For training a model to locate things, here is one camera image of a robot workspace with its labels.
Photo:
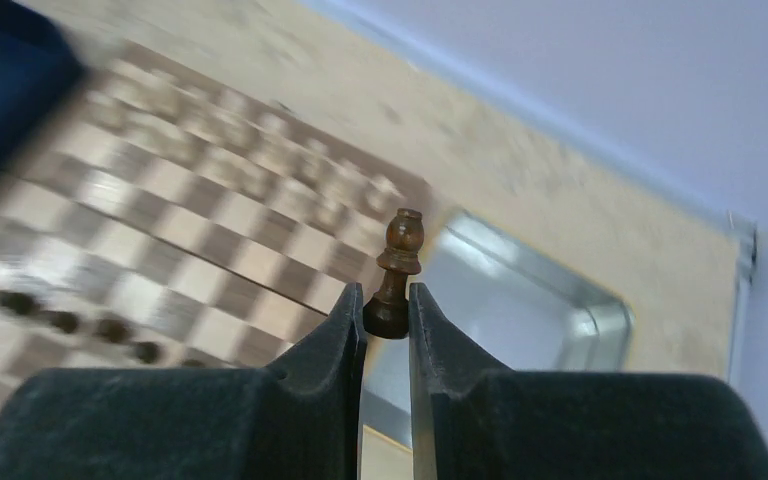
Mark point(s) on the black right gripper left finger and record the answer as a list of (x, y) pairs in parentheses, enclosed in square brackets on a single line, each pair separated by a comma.
[(317, 431)]

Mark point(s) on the gold metal tin tray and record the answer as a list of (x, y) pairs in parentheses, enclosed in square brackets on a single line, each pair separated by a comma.
[(524, 308)]

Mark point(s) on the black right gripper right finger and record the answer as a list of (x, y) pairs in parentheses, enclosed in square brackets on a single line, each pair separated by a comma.
[(452, 436)]

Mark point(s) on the wooden chess board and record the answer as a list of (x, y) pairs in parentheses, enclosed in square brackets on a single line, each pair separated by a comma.
[(111, 256)]

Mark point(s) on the dark bishop piece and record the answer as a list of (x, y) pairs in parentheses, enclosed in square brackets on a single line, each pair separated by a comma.
[(385, 315)]

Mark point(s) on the row of light chess pieces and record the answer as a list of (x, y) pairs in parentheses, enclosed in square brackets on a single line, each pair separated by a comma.
[(248, 146)]

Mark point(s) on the dark blue tin box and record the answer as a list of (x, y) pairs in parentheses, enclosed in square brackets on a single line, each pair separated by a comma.
[(38, 69)]

